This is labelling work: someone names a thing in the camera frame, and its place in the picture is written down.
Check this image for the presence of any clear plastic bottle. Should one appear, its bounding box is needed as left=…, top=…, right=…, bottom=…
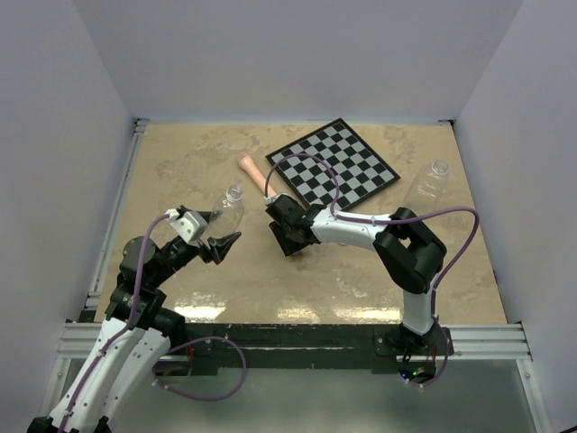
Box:
left=206, top=183, right=244, bottom=239
left=402, top=160, right=449, bottom=215

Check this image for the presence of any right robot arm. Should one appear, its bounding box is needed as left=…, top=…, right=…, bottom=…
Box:
left=265, top=194, right=447, bottom=355

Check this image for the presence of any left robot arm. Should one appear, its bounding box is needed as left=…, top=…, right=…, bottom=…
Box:
left=28, top=207, right=241, bottom=432

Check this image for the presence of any black white checkerboard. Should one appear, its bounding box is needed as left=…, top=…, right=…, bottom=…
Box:
left=266, top=119, right=400, bottom=211

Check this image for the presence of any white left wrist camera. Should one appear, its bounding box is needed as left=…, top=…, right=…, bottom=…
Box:
left=165, top=208, right=208, bottom=244

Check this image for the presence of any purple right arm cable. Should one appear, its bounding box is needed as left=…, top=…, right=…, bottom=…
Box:
left=263, top=152, right=481, bottom=390

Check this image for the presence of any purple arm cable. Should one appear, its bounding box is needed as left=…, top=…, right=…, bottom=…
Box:
left=56, top=213, right=248, bottom=433
left=263, top=152, right=481, bottom=390

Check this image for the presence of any pink cylindrical handle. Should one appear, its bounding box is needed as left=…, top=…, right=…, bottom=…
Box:
left=238, top=153, right=277, bottom=199

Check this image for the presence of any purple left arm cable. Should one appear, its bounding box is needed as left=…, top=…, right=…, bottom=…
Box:
left=56, top=213, right=248, bottom=433

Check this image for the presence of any aluminium frame rail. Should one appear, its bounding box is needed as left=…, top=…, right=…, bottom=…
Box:
left=39, top=117, right=150, bottom=416

